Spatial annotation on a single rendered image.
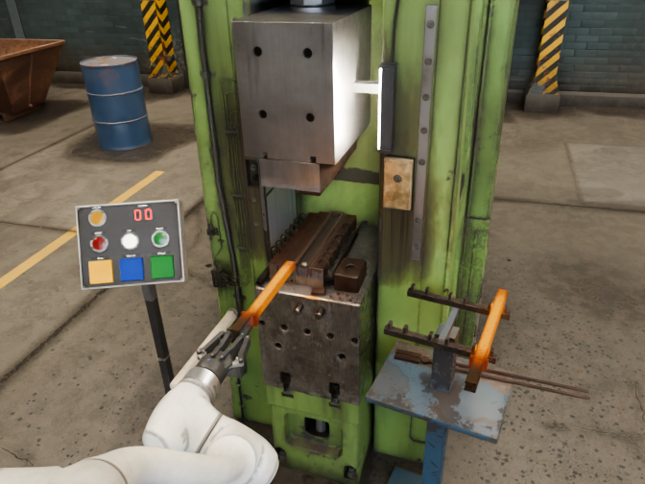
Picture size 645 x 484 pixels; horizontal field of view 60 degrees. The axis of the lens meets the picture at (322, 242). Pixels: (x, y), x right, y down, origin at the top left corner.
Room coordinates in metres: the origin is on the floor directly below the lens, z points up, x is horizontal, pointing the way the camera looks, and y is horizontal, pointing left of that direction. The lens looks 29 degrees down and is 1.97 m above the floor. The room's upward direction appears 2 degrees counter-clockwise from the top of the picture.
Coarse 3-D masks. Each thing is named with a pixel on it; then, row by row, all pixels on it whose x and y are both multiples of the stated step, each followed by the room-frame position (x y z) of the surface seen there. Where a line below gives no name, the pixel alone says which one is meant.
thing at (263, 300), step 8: (288, 264) 1.50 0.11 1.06; (280, 272) 1.45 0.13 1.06; (288, 272) 1.46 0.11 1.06; (272, 280) 1.40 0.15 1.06; (280, 280) 1.40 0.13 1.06; (272, 288) 1.36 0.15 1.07; (264, 296) 1.32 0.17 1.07; (272, 296) 1.34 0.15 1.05; (256, 304) 1.27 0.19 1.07; (264, 304) 1.28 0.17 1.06; (248, 312) 1.23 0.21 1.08; (256, 312) 1.24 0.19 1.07; (240, 320) 1.19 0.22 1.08; (248, 320) 1.19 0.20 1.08; (256, 320) 1.21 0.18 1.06; (232, 328) 1.15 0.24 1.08; (240, 328) 1.15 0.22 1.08
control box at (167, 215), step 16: (80, 208) 1.68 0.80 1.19; (96, 208) 1.68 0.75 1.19; (112, 208) 1.69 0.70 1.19; (128, 208) 1.69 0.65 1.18; (144, 208) 1.69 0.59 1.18; (160, 208) 1.70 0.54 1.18; (176, 208) 1.70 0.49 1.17; (80, 224) 1.65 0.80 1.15; (112, 224) 1.66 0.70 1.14; (128, 224) 1.66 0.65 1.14; (144, 224) 1.67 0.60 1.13; (160, 224) 1.67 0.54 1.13; (176, 224) 1.67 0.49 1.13; (80, 240) 1.63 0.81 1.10; (112, 240) 1.63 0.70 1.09; (144, 240) 1.64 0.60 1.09; (176, 240) 1.65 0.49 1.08; (80, 256) 1.60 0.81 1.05; (96, 256) 1.60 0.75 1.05; (112, 256) 1.61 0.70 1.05; (128, 256) 1.61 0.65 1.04; (144, 256) 1.61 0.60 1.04; (176, 256) 1.62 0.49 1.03; (80, 272) 1.58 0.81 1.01; (144, 272) 1.59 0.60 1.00; (176, 272) 1.59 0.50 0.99; (96, 288) 1.55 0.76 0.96
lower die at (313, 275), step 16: (304, 224) 1.93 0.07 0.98; (320, 224) 1.91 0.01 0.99; (336, 224) 1.88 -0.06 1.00; (352, 224) 1.92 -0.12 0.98; (304, 240) 1.78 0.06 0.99; (288, 256) 1.67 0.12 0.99; (320, 256) 1.66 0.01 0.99; (272, 272) 1.64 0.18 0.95; (304, 272) 1.60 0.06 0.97; (320, 272) 1.58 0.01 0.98
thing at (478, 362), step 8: (496, 296) 1.38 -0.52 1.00; (504, 296) 1.38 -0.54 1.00; (496, 304) 1.34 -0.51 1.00; (504, 304) 1.36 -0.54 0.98; (496, 312) 1.30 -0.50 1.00; (488, 320) 1.26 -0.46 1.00; (496, 320) 1.26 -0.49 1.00; (488, 328) 1.22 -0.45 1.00; (488, 336) 1.19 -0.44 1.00; (480, 344) 1.16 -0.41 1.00; (488, 344) 1.16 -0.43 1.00; (480, 352) 1.13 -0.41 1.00; (488, 352) 1.14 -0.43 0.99; (472, 360) 1.09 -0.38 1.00; (480, 360) 1.09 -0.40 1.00; (488, 360) 1.09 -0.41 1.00; (472, 368) 1.06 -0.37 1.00; (480, 368) 1.06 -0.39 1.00; (472, 376) 1.03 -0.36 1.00; (480, 376) 1.06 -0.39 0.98; (472, 384) 1.01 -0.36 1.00; (472, 392) 1.01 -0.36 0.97
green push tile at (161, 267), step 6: (150, 258) 1.60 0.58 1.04; (156, 258) 1.60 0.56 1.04; (162, 258) 1.61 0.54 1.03; (168, 258) 1.61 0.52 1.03; (156, 264) 1.59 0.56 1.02; (162, 264) 1.60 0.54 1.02; (168, 264) 1.60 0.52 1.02; (156, 270) 1.59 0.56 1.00; (162, 270) 1.59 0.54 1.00; (168, 270) 1.59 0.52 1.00; (174, 270) 1.60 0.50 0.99; (156, 276) 1.58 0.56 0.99; (162, 276) 1.58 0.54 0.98; (168, 276) 1.58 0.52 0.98; (174, 276) 1.58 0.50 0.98
